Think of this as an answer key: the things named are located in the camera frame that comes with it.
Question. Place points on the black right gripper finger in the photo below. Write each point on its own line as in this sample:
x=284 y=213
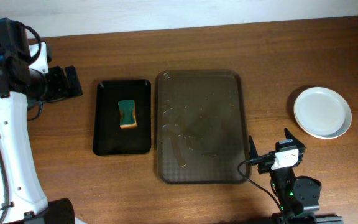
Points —
x=252 y=149
x=289 y=135

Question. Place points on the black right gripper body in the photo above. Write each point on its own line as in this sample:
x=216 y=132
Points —
x=266 y=166

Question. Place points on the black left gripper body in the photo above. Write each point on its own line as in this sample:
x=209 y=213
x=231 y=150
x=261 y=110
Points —
x=58 y=83

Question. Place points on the pale green plate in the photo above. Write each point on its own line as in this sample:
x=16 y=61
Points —
x=322 y=113

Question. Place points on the green orange sponge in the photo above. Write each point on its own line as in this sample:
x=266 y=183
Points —
x=127 y=114

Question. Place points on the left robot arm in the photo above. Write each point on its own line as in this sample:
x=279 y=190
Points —
x=22 y=86

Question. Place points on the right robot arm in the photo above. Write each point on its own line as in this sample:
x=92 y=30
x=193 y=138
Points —
x=297 y=197

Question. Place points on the large brown tray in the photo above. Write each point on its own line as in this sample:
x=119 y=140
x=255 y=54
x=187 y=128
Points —
x=201 y=127

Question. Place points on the small black tray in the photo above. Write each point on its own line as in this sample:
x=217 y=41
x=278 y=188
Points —
x=109 y=139

